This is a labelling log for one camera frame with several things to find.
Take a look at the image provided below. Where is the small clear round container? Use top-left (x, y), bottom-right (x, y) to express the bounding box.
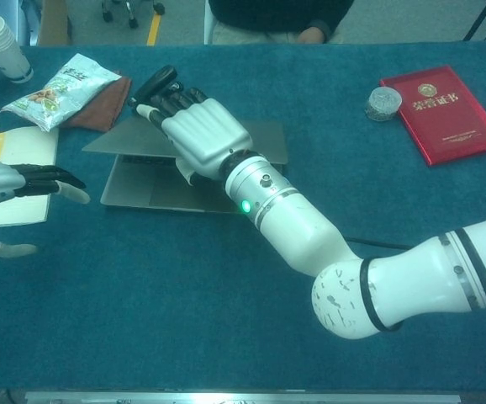
top-left (364, 86), bottom-right (404, 123)

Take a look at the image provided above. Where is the white nut snack bag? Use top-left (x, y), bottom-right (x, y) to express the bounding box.
top-left (0, 53), bottom-right (123, 133)

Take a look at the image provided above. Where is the black stapler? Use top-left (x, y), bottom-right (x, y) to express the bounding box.
top-left (127, 65), bottom-right (183, 114)

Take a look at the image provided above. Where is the yellow white Lexicon notebook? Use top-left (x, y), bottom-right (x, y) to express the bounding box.
top-left (0, 125), bottom-right (61, 231)

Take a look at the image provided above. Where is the seated person in dark top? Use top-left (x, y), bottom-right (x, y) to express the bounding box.
top-left (207, 0), bottom-right (353, 45)

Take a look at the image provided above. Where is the aluminium profile rail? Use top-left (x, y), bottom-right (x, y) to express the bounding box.
top-left (24, 390), bottom-right (462, 404)

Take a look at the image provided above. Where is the brown cardboard box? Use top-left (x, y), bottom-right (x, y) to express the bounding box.
top-left (36, 0), bottom-right (74, 46)

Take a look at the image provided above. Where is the silver Apple laptop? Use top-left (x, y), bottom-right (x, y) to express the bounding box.
top-left (82, 114), bottom-right (289, 215)

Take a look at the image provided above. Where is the black tripod leg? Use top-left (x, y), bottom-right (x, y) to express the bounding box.
top-left (462, 0), bottom-right (486, 42)

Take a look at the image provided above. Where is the brown leather pouch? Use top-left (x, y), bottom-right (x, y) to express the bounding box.
top-left (62, 69), bottom-right (133, 134)

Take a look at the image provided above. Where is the blue felt table cloth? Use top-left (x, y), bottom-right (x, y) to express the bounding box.
top-left (0, 40), bottom-right (486, 395)

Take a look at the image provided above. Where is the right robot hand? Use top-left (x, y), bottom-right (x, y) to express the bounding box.
top-left (135, 87), bottom-right (255, 186)

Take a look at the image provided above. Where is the red certificate folder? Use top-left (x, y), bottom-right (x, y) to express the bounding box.
top-left (379, 65), bottom-right (486, 167)

